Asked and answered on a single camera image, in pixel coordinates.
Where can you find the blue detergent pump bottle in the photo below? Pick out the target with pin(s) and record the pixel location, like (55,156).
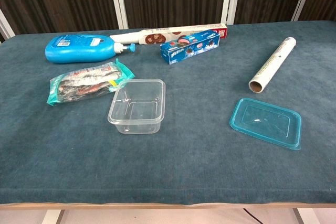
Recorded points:
(76,49)

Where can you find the long white baking paper box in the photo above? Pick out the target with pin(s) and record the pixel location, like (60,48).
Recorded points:
(181,33)

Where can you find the white paper roll tube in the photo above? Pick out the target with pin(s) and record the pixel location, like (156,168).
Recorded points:
(273,64)

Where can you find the blue cookie box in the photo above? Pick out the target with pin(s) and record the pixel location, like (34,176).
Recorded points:
(189,47)

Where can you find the blue table cloth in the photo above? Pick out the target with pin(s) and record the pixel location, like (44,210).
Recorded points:
(183,161)

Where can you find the clear plastic container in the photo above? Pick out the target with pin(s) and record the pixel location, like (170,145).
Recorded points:
(136,108)

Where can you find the green-edged snack packet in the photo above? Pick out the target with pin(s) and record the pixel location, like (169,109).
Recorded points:
(84,82)

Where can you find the white table leg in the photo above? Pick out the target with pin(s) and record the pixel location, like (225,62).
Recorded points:
(302,217)
(52,217)

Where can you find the teal plastic lid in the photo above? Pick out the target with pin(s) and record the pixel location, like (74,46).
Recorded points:
(265,123)

